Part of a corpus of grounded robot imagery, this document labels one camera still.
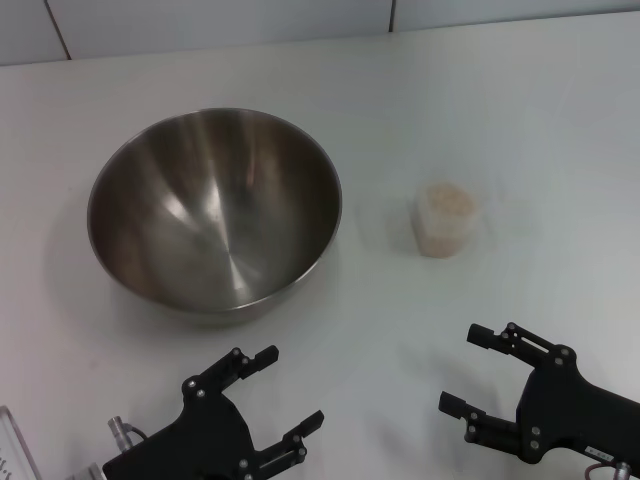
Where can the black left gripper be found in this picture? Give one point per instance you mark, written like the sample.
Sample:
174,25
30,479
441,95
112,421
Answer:
200,440

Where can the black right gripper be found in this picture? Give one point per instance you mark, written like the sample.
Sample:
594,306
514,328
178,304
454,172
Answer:
565,405

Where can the stainless steel mixing bowl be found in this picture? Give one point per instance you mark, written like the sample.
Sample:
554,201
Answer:
215,210

